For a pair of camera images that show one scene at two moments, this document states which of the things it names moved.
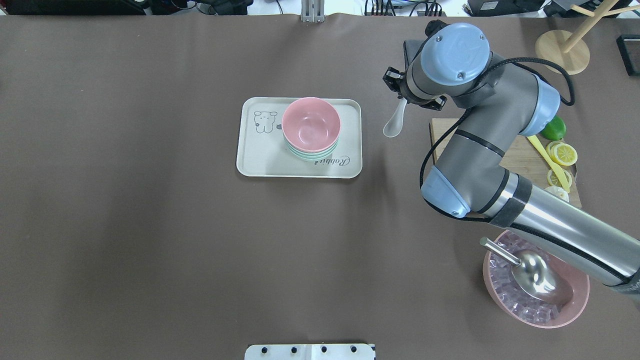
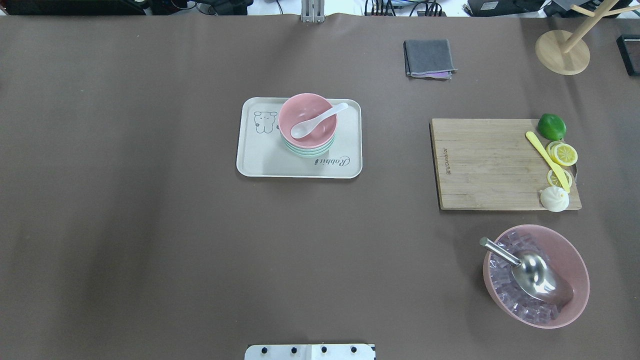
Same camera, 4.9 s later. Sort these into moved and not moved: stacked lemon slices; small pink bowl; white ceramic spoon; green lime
Moved: white ceramic spoon
Not moved: small pink bowl; stacked lemon slices; green lime
